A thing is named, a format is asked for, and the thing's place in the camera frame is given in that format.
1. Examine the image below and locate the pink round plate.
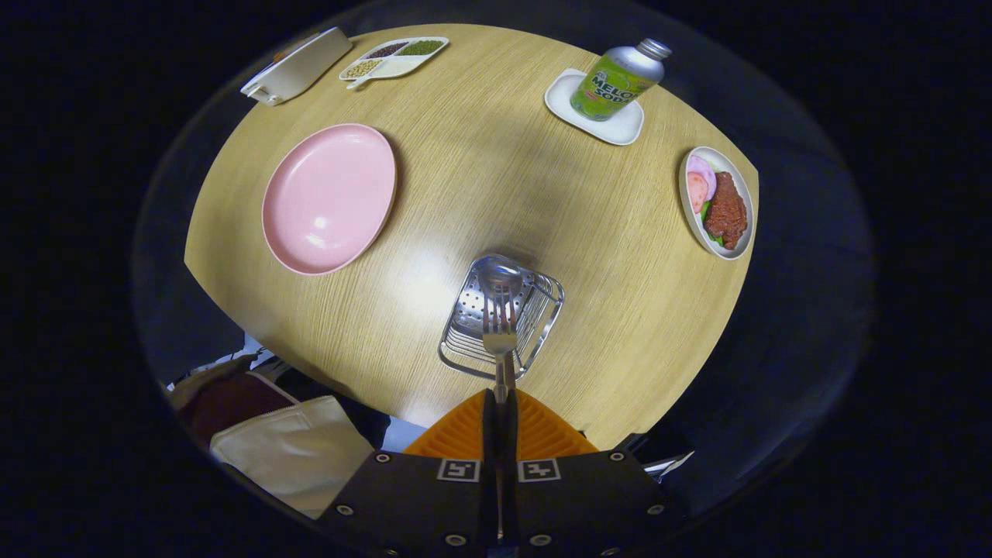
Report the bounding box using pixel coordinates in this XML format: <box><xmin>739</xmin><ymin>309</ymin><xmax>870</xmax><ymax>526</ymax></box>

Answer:
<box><xmin>261</xmin><ymin>123</ymin><xmax>398</xmax><ymax>277</ymax></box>

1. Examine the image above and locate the brown fried meat cutlet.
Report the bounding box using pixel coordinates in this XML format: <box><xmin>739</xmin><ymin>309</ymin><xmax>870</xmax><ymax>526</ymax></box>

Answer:
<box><xmin>704</xmin><ymin>171</ymin><xmax>749</xmax><ymax>250</ymax></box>

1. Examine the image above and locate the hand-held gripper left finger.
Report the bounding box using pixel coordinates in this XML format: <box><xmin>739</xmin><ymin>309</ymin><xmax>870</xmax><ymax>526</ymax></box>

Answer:
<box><xmin>318</xmin><ymin>390</ymin><xmax>501</xmax><ymax>558</ymax></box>

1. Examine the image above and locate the metal fork with wooden handle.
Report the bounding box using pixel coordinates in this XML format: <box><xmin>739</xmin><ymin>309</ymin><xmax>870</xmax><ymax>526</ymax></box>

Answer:
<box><xmin>482</xmin><ymin>297</ymin><xmax>518</xmax><ymax>408</ymax></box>

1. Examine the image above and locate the green soda bottle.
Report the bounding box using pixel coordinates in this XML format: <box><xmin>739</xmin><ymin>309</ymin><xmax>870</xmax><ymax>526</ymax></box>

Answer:
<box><xmin>570</xmin><ymin>38</ymin><xmax>673</xmax><ymax>122</ymax></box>

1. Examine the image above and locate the cream fabric bag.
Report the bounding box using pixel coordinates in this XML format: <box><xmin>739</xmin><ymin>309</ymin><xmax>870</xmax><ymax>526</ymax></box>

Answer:
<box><xmin>210</xmin><ymin>395</ymin><xmax>375</xmax><ymax>520</ymax></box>

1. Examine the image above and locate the white oval food plate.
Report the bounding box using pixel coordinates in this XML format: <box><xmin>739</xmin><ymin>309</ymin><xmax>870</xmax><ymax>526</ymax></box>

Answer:
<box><xmin>678</xmin><ymin>146</ymin><xmax>755</xmax><ymax>260</ymax></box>

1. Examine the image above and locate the dark red cloth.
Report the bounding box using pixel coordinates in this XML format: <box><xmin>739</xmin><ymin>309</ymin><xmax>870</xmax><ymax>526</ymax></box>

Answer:
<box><xmin>190</xmin><ymin>372</ymin><xmax>299</xmax><ymax>448</ymax></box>

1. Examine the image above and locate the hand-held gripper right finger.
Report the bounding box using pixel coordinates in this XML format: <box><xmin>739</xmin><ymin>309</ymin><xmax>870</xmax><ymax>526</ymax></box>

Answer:
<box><xmin>504</xmin><ymin>390</ymin><xmax>687</xmax><ymax>558</ymax></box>

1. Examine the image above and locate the white square coaster tray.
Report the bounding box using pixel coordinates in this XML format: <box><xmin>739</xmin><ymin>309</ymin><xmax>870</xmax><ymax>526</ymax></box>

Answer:
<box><xmin>544</xmin><ymin>68</ymin><xmax>646</xmax><ymax>146</ymax></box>

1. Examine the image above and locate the metal wire cutlery rack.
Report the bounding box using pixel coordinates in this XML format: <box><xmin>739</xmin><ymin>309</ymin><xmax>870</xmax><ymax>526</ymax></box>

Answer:
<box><xmin>438</xmin><ymin>258</ymin><xmax>566</xmax><ymax>381</ymax></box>

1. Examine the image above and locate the white divided dish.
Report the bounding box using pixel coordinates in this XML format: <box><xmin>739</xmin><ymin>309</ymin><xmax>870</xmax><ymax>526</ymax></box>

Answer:
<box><xmin>339</xmin><ymin>36</ymin><xmax>450</xmax><ymax>91</ymax></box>

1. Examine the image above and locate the white toaster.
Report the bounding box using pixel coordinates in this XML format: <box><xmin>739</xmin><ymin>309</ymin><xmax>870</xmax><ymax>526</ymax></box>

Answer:
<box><xmin>240</xmin><ymin>27</ymin><xmax>353</xmax><ymax>106</ymax></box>

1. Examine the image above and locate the pink ham slice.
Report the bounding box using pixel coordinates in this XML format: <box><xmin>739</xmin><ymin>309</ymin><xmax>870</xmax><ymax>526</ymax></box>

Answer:
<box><xmin>687</xmin><ymin>155</ymin><xmax>718</xmax><ymax>215</ymax></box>

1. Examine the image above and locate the metal spoon with wooden handle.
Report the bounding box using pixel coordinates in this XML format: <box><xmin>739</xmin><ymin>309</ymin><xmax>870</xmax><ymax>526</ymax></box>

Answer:
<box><xmin>476</xmin><ymin>254</ymin><xmax>525</xmax><ymax>305</ymax></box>

